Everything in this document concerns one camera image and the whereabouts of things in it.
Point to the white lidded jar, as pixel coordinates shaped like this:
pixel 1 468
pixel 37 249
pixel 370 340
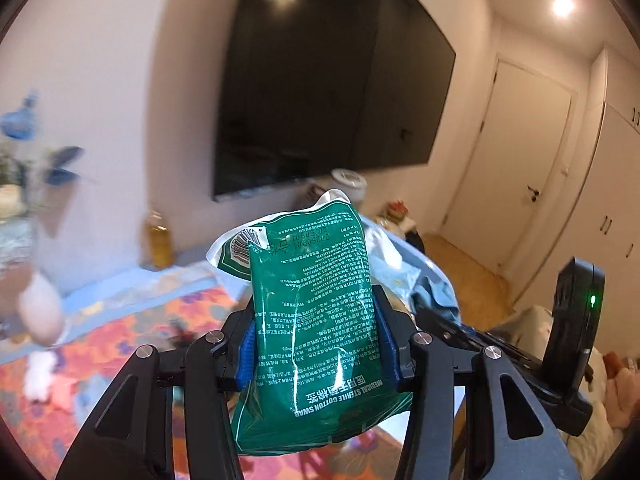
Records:
pixel 350 185

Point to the white ribbed vase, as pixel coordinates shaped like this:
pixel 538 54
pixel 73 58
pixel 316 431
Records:
pixel 42 310

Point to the small red flower decoration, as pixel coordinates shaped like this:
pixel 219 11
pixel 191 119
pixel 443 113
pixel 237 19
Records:
pixel 399 209

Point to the ceiling spot light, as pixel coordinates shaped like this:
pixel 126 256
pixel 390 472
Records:
pixel 563 5

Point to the white fluffy toy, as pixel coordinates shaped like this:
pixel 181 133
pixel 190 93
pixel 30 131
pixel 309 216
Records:
pixel 39 375

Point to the pink soft cloth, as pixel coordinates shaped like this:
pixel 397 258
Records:
pixel 622 390

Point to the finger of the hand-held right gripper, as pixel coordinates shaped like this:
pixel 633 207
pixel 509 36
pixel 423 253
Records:
pixel 460 332

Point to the white bedding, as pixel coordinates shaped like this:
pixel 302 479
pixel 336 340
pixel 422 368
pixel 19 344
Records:
pixel 610 450

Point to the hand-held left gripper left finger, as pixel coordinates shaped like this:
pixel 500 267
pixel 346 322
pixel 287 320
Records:
pixel 247 355

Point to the yellow oil bottle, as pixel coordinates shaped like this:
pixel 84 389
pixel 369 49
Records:
pixel 159 240

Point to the blue artificial flowers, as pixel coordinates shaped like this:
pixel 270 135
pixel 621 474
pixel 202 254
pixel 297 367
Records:
pixel 30 160

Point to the light blue tissue packet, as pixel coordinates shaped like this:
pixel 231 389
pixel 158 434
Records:
pixel 392 255

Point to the light blue cloth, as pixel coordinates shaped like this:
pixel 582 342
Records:
pixel 435 295

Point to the white door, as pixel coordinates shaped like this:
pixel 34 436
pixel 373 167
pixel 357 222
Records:
pixel 505 160

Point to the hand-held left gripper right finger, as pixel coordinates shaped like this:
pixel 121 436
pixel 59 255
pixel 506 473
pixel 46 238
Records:
pixel 388 345

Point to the green cotton swab packet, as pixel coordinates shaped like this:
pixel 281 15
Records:
pixel 315 310

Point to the black television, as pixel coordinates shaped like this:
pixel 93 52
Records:
pixel 325 75

